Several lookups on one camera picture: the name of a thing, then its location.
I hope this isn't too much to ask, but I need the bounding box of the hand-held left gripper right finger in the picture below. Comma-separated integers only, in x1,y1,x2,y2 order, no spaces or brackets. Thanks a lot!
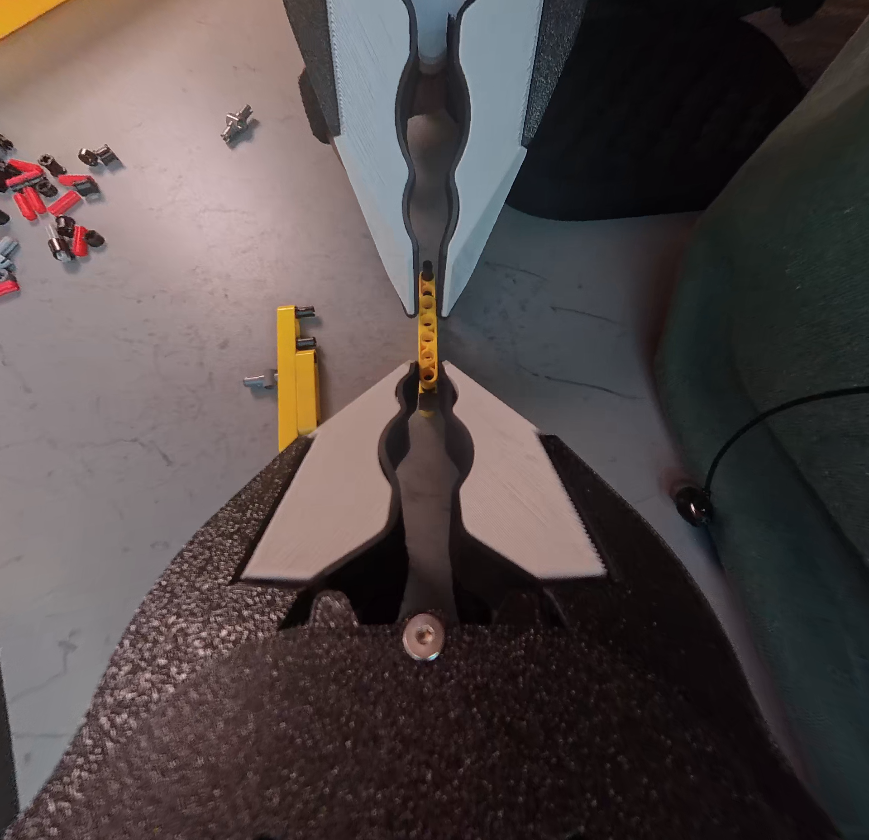
440,360,608,582

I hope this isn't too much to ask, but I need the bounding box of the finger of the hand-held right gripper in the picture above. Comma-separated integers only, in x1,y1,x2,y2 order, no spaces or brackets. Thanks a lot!
322,0,418,317
438,0,547,318

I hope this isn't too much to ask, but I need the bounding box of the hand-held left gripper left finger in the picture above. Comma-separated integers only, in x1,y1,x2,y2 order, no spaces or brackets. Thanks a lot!
239,360,418,588

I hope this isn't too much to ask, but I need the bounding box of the grey lego axle pin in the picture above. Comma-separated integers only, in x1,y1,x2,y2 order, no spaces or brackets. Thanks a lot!
219,103,260,147

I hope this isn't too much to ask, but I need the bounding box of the long yellow lego beam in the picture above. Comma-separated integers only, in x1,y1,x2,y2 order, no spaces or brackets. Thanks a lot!
415,273,442,417

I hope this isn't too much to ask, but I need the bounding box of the yellow lego beam assembly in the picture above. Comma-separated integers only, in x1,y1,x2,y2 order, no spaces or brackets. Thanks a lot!
243,304,321,453

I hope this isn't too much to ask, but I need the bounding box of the pile of small lego pieces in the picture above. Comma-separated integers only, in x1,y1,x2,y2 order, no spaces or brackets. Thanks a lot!
0,133,124,299

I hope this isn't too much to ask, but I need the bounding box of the black wired earphone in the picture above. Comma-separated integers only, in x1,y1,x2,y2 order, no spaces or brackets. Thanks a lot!
668,387,869,529

